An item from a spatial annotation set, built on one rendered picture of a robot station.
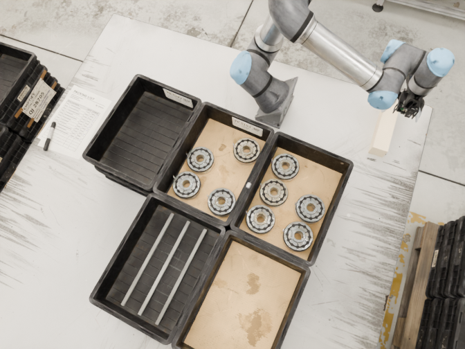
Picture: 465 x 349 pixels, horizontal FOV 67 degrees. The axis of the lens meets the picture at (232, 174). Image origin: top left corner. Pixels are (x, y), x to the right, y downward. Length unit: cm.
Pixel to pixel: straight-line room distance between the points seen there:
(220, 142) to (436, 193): 149
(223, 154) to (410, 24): 205
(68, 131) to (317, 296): 126
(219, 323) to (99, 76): 123
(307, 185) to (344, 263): 33
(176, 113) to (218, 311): 77
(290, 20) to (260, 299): 87
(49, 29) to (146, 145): 193
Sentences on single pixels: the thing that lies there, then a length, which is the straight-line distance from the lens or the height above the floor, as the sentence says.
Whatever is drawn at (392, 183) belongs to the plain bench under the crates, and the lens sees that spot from 158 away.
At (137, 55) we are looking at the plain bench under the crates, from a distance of 185.
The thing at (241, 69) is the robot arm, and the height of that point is 96.
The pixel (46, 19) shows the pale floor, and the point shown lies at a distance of 329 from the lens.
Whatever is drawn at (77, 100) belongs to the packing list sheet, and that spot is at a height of 70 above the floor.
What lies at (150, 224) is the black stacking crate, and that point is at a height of 83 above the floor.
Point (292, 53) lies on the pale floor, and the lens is 269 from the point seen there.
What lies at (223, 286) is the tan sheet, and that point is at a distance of 126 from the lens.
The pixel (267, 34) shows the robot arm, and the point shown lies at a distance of 138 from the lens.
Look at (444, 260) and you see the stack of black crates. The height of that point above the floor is 28.
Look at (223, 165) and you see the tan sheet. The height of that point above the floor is 83.
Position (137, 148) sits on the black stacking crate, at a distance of 145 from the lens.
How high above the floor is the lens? 209
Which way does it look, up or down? 70 degrees down
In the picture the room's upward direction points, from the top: 7 degrees counter-clockwise
